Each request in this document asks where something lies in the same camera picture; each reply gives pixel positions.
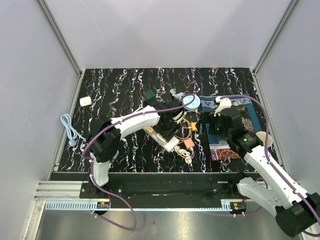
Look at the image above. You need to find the aluminium frame post left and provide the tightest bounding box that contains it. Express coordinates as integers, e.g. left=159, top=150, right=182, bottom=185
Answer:
left=37, top=0, right=85, bottom=77

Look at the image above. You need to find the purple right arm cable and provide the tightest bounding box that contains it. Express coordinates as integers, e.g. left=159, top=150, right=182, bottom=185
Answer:
left=207, top=95, right=320, bottom=237

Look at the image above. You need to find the yellow charging cable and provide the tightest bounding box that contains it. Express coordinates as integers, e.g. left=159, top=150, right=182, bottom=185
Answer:
left=174, top=111, right=203, bottom=140

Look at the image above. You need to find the aluminium frame post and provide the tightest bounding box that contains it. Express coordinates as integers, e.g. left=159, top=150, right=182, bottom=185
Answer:
left=252, top=0, right=300, bottom=75
left=37, top=0, right=85, bottom=77

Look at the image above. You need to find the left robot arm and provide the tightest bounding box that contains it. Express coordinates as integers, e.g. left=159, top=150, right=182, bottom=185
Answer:
left=84, top=100, right=185, bottom=198

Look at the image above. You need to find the white multicolour power strip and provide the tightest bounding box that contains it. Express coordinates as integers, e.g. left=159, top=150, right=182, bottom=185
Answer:
left=143, top=128, right=179, bottom=152

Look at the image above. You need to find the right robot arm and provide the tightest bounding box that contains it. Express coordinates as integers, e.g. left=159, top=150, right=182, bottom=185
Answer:
left=200, top=106, right=320, bottom=238

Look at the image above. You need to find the green cube socket adapter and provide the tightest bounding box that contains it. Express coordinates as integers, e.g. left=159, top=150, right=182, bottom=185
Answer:
left=143, top=89, right=157, bottom=105

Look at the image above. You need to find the pink charging cable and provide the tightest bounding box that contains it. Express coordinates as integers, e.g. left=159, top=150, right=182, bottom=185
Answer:
left=174, top=119, right=196, bottom=158

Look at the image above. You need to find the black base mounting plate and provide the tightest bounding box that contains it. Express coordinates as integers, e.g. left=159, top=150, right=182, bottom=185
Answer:
left=48, top=172, right=258, bottom=201

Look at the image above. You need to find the light blue coiled cord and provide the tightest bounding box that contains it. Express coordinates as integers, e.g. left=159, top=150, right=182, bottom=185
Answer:
left=169, top=88, right=186, bottom=101

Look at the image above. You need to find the dark floral square plate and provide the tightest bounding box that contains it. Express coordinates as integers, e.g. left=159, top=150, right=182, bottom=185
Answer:
left=235, top=105, right=255, bottom=133

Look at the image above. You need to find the light blue cable loop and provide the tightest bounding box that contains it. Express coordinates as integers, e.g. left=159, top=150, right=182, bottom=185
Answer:
left=60, top=113, right=87, bottom=147

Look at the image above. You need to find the light blue power strip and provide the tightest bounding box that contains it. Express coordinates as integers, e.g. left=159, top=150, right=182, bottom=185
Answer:
left=112, top=150, right=119, bottom=160

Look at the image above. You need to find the pink USB charger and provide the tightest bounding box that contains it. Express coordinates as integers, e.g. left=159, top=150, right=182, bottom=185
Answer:
left=183, top=138, right=195, bottom=149

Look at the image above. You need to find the white power strip cord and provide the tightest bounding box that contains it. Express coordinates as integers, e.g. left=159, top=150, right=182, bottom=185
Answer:
left=174, top=146, right=195, bottom=163

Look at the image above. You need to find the white paper cup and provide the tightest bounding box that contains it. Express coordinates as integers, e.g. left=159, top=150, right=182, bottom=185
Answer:
left=256, top=131, right=273, bottom=148

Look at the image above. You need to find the beige travel adapter cube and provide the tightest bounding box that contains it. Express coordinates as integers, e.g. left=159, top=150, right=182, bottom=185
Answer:
left=144, top=126, right=156, bottom=135

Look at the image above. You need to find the round light blue socket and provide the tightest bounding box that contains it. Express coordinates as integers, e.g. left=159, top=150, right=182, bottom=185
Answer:
left=182, top=94, right=201, bottom=111

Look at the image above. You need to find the blue patterned placemat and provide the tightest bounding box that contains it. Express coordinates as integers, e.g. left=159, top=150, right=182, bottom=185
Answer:
left=199, top=96, right=262, bottom=161

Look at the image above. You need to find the yellow USB charger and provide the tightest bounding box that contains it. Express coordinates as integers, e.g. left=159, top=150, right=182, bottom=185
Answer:
left=190, top=122, right=199, bottom=132

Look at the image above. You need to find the white wall charger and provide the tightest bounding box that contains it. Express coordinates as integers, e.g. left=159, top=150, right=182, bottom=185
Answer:
left=79, top=96, right=92, bottom=108

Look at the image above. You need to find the aluminium frame post right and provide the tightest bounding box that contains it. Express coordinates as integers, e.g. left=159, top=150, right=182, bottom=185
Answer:
left=252, top=0, right=300, bottom=75

